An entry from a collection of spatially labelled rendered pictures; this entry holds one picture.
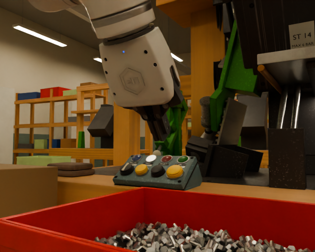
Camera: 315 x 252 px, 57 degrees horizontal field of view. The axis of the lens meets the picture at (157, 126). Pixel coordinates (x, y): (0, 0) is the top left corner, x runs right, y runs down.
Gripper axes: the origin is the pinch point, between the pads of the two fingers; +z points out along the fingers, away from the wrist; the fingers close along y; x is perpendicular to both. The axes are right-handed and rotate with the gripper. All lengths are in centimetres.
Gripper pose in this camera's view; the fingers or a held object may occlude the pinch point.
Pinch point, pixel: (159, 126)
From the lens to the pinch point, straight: 47.2
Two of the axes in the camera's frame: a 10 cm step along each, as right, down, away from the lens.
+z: 2.9, 8.5, 4.5
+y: 8.6, -0.3, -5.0
